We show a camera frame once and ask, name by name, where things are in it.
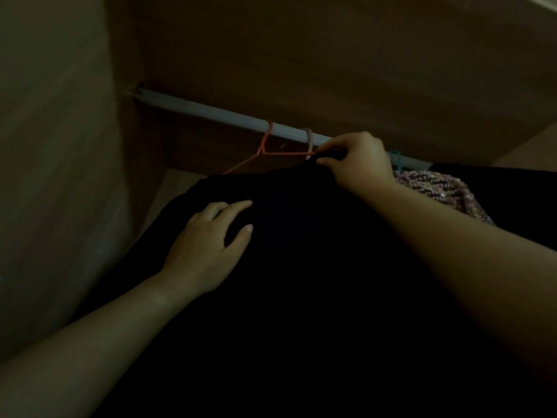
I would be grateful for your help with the grey metal closet rod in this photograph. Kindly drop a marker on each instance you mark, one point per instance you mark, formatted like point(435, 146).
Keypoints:
point(217, 113)

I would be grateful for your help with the person's left thumb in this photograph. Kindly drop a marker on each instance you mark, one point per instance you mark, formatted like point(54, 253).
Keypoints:
point(240, 240)

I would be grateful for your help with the person's right thumb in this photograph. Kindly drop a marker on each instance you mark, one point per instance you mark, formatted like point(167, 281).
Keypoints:
point(331, 163)

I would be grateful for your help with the black garment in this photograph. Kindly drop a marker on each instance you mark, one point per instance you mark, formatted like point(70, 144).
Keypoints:
point(513, 200)
point(313, 291)

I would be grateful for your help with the person's left forearm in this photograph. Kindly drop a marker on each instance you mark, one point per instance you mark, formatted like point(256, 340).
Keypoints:
point(87, 343)

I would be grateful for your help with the teal clothes hanger hook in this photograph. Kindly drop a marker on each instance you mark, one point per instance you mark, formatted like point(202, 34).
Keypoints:
point(395, 158)

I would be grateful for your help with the person's right hand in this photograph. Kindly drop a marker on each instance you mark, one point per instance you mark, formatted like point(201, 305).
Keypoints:
point(363, 167)

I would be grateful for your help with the person's left middle finger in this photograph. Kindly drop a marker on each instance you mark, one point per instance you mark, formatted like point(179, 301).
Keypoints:
point(211, 209)

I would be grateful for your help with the person's left hand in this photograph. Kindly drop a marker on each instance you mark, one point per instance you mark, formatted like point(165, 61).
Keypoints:
point(198, 256)

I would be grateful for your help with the brown wooden wardrobe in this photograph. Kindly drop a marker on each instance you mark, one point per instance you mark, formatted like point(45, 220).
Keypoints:
point(391, 60)

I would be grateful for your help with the pink knitted garment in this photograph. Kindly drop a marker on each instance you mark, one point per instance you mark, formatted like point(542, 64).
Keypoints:
point(448, 193)

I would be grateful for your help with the pink clothes hanger hook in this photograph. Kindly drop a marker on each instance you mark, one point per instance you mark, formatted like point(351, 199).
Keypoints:
point(309, 141)

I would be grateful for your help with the person's right forearm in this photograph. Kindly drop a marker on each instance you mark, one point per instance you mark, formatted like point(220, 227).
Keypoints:
point(470, 265)

